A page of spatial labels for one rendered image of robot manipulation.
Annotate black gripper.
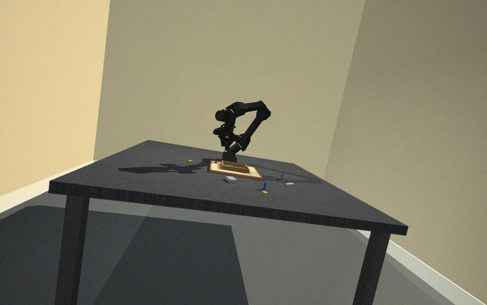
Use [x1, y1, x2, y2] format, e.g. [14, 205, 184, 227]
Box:
[218, 122, 242, 150]

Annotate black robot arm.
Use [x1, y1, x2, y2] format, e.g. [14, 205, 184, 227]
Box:
[215, 101, 271, 155]

